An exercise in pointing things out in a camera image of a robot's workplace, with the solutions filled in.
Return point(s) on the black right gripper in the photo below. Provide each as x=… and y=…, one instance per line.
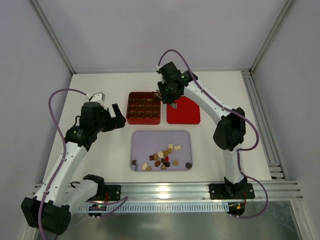
x=164, y=95

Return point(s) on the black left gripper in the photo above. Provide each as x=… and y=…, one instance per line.
x=110, y=120

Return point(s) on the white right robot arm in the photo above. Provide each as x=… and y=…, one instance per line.
x=230, y=127

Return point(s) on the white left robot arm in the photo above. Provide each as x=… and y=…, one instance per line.
x=51, y=208

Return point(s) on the red chocolate box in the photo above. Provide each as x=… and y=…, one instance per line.
x=143, y=108

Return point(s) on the tan barrel chocolate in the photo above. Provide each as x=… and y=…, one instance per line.
x=155, y=156

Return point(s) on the white swirl oval chocolate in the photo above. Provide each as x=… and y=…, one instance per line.
x=144, y=166

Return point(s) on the striped tan round chocolate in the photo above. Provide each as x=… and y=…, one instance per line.
x=165, y=153

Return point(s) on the brown leaf chocolate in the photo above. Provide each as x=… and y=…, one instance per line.
x=157, y=163

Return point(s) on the tan heart chocolate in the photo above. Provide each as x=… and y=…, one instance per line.
x=163, y=167

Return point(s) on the dark round chocolate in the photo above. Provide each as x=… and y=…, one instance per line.
x=188, y=165

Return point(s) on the red box lid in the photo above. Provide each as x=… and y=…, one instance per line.
x=186, y=113

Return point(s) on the lilac plastic tray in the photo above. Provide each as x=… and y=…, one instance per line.
x=147, y=143

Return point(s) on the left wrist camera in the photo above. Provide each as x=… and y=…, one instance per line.
x=98, y=97

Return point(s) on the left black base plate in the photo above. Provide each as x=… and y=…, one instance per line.
x=112, y=192

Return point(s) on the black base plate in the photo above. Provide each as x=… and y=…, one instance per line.
x=222, y=191
x=112, y=192

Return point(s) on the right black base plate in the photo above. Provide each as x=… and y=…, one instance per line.
x=222, y=191

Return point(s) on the slotted cable duct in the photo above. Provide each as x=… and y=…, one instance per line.
x=155, y=207

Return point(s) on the aluminium frame right post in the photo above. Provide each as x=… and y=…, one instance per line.
x=273, y=32

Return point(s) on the aluminium frame post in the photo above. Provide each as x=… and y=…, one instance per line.
x=273, y=32
x=51, y=34

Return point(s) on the aluminium frame left post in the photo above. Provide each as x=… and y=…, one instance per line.
x=51, y=34

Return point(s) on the aluminium mounting rail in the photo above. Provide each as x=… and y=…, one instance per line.
x=277, y=190

